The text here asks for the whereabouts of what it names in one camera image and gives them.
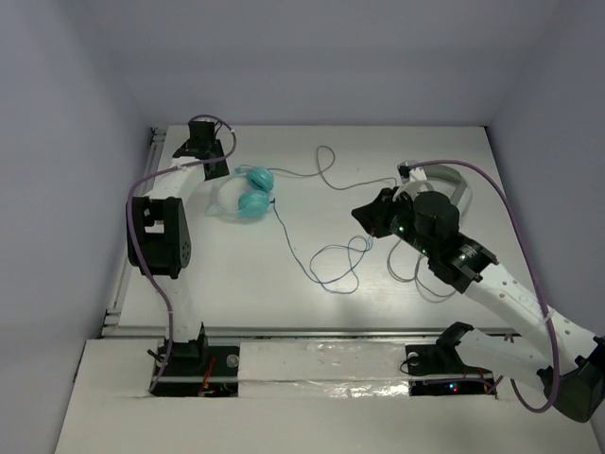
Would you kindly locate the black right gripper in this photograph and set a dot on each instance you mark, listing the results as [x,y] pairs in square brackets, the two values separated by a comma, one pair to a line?
[373,216]

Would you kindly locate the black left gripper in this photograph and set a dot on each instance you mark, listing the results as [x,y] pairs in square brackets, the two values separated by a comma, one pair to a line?
[215,165]

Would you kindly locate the teal white cat-ear headphones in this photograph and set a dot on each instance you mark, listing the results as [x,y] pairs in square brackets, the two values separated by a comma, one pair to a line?
[251,204]

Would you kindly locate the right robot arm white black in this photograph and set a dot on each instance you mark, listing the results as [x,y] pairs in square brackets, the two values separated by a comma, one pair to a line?
[563,360]

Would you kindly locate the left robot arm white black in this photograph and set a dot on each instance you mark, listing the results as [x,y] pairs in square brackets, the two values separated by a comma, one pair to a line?
[158,240]

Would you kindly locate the grey white headphones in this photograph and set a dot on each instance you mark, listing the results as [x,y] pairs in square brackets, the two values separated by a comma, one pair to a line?
[462,194]

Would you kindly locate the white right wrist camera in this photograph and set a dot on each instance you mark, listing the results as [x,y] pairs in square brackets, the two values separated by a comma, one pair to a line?
[411,173]

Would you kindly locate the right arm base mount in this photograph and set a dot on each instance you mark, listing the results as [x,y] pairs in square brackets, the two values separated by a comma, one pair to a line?
[435,369]

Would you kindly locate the aluminium rail frame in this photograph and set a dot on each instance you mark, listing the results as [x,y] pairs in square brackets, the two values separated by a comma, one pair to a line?
[273,246]

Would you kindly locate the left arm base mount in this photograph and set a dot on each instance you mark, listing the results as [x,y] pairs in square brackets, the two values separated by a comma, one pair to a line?
[195,369]

